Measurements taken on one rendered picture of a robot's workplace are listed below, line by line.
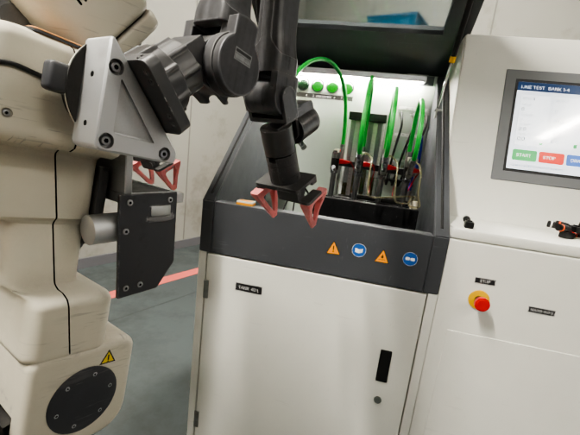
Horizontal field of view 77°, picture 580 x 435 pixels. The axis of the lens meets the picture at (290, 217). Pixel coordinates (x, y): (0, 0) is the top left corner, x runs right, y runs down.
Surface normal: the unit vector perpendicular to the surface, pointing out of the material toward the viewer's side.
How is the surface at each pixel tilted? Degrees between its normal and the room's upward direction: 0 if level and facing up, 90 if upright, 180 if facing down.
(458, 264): 90
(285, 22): 89
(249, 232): 90
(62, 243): 90
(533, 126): 76
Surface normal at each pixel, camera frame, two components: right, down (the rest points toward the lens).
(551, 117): -0.19, -0.07
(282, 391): -0.22, 0.18
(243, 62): 0.81, 0.21
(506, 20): -0.58, 0.10
